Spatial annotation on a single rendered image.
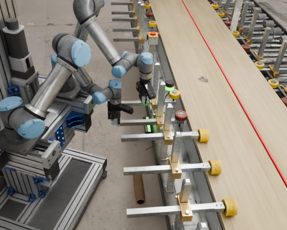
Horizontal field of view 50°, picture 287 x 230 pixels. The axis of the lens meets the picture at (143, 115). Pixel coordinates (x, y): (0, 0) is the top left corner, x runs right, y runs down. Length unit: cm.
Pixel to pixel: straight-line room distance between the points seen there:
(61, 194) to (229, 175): 132
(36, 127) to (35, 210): 104
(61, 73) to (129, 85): 246
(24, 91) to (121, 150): 146
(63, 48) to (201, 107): 107
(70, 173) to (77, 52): 136
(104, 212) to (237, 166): 124
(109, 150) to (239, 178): 159
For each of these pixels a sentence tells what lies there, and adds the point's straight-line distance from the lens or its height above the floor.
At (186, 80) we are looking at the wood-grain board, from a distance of 244.
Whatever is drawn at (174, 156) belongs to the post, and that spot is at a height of 102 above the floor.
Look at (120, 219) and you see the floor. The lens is 260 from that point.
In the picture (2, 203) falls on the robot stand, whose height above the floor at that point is 23.
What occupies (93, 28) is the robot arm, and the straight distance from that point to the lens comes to 172.
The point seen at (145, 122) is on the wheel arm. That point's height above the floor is 85.
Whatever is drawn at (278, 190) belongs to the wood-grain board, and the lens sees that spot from 182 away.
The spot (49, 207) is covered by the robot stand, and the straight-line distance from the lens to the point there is 247.
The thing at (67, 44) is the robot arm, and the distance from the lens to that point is 153.
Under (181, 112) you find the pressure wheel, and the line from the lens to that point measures 209.
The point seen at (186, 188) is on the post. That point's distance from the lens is 144.
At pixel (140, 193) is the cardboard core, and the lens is 264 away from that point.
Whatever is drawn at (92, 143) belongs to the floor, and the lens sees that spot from 315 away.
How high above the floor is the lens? 221
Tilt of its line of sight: 40 degrees down
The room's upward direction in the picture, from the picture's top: 3 degrees clockwise
